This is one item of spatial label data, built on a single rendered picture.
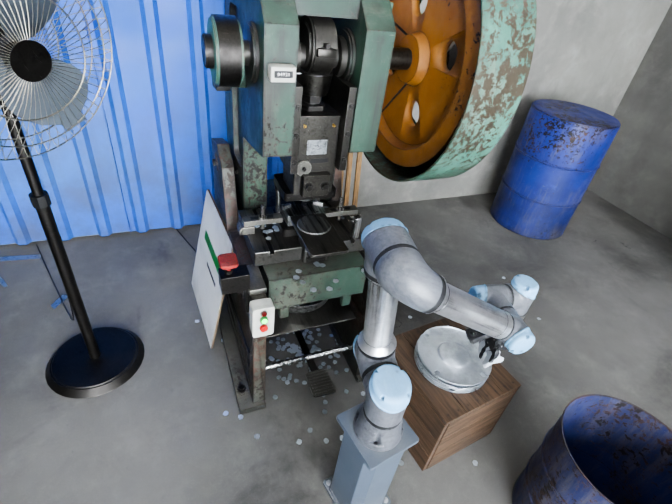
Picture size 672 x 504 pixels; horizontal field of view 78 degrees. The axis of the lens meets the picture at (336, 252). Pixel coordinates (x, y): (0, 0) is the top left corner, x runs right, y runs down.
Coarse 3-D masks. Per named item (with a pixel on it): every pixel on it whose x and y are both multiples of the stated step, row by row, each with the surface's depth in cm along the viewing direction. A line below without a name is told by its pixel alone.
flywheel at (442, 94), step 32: (416, 0) 140; (448, 0) 123; (480, 0) 107; (416, 32) 137; (448, 32) 125; (416, 64) 136; (448, 64) 139; (416, 96) 144; (448, 96) 129; (384, 128) 164; (416, 128) 147; (448, 128) 125; (416, 160) 143
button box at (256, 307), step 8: (192, 248) 254; (232, 304) 188; (256, 304) 138; (264, 304) 138; (272, 304) 139; (256, 312) 136; (272, 312) 139; (256, 320) 138; (272, 320) 141; (240, 328) 173; (256, 328) 141; (272, 328) 144; (256, 336) 143; (248, 352) 159
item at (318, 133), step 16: (304, 112) 133; (320, 112) 135; (336, 112) 137; (304, 128) 132; (320, 128) 134; (336, 128) 137; (304, 144) 136; (320, 144) 138; (336, 144) 140; (304, 160) 139; (320, 160) 142; (288, 176) 147; (304, 176) 140; (320, 176) 142; (304, 192) 143; (320, 192) 146
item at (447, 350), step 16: (432, 336) 168; (448, 336) 169; (464, 336) 170; (432, 352) 162; (448, 352) 162; (464, 352) 163; (432, 368) 155; (448, 368) 156; (464, 368) 157; (480, 368) 158; (464, 384) 151
